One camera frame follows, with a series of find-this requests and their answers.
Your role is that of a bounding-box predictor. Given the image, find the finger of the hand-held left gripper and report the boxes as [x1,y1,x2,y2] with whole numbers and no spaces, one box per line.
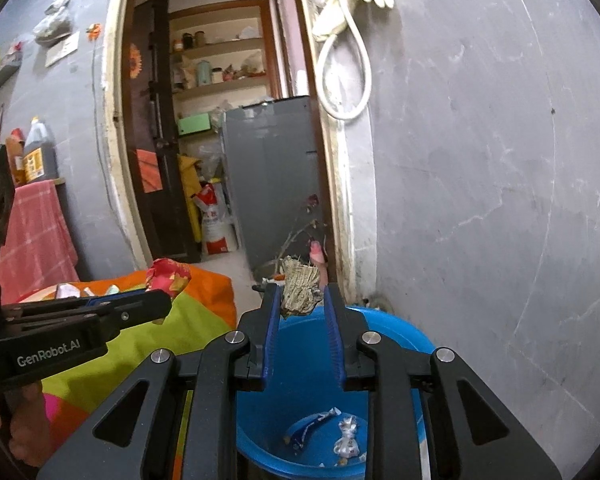
[2,293,149,324]
[96,289,174,347]

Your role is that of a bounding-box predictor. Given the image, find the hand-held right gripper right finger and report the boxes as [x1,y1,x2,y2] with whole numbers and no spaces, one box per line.
[323,284,563,480]

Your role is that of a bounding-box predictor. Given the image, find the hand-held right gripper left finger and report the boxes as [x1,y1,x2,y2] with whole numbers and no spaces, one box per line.
[37,284,286,480]

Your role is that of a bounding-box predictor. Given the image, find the blue plastic basin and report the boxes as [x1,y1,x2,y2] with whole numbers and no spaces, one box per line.
[235,305,437,479]

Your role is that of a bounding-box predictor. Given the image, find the red wrapper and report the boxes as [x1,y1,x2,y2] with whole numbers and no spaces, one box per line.
[144,257,191,324]

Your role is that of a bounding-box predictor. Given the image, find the grey-green paper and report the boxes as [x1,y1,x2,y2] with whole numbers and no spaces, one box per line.
[278,255,324,319]

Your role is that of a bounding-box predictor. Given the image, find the dark blue snack wrapper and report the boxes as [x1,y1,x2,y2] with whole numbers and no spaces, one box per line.
[282,407,342,454]

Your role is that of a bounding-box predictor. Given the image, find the white printed wrapper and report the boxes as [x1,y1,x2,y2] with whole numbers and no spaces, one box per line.
[332,416,361,461]

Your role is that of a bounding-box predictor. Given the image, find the person's left hand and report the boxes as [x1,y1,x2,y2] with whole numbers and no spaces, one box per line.
[0,382,52,467]

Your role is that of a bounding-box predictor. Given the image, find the multicolour patchwork blanket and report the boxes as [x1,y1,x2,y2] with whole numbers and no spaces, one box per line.
[2,266,238,466]

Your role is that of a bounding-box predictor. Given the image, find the pink checked cloth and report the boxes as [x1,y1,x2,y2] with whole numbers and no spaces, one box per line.
[0,180,81,304]

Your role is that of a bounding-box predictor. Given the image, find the white sack with red print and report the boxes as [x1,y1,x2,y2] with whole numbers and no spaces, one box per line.
[192,182,236,256]

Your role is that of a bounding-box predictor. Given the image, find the dry twigs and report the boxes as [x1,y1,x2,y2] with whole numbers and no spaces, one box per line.
[260,194,327,282]

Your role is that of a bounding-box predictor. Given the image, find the orange square sticker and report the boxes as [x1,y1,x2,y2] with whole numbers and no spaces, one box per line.
[135,149,164,194]

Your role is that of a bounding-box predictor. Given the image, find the yellow plastic stool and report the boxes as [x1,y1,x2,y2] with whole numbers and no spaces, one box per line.
[177,154,204,257]

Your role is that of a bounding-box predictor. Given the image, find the large oil jug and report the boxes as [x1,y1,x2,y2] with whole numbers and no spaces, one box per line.
[22,117,60,185]

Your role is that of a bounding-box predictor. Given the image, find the grey refrigerator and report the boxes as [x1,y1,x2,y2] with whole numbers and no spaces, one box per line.
[222,95,327,274]

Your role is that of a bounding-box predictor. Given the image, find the red seasoning packet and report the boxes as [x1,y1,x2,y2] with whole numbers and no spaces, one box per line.
[5,129,26,187]

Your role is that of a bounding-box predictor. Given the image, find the dark wooden door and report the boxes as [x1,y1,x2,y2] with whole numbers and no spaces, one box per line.
[124,0,202,264]

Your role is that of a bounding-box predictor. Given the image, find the green box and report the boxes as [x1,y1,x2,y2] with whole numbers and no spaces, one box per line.
[177,112,212,136]

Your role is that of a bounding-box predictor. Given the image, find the sunflower sticker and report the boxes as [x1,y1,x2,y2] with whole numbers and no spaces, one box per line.
[128,42,144,80]

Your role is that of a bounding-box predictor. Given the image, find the hanging clear plastic bag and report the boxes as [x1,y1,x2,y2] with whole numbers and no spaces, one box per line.
[32,0,76,45]

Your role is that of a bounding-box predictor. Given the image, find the pink handle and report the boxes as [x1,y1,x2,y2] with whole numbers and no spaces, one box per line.
[308,241,329,287]

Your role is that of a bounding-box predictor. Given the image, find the white door frame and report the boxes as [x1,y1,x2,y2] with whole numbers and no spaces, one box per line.
[102,0,377,302]

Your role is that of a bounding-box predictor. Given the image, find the grey wall shelf rack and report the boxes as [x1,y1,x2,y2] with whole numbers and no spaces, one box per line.
[0,47,24,94]

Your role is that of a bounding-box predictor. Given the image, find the white wall switch plate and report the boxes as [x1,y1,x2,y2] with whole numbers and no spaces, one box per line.
[44,31,81,68]

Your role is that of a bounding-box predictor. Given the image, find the wooden wall shelves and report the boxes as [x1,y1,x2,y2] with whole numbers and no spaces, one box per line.
[168,2,277,102]

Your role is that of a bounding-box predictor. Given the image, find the white shower hose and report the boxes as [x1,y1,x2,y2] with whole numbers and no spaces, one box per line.
[312,0,374,121]

